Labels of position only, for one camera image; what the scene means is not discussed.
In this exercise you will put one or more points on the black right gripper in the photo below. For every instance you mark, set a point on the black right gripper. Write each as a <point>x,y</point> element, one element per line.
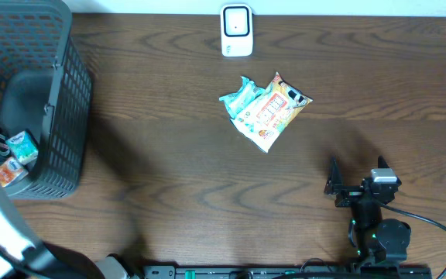
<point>334,182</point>

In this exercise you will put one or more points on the orange white snack bag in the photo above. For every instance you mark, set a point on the orange white snack bag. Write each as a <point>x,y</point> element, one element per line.
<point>266,117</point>

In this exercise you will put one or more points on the light blue wipes pack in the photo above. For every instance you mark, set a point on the light blue wipes pack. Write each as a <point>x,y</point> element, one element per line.
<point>237,101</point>

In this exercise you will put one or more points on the teal tissue pack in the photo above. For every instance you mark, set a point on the teal tissue pack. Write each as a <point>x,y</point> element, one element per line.
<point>23,147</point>

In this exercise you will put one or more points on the orange tissue pack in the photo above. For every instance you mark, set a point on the orange tissue pack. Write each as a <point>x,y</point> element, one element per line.
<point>11,171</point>

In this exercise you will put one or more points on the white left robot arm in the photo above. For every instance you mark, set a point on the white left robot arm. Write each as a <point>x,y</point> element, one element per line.
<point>23,254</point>

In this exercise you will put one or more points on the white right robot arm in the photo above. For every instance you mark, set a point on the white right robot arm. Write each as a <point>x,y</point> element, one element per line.
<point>380,242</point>

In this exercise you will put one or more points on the grey plastic basket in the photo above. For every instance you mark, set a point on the grey plastic basket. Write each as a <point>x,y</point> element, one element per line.
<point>45,90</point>

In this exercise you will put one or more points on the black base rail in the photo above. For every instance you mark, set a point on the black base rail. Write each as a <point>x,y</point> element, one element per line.
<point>310,271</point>

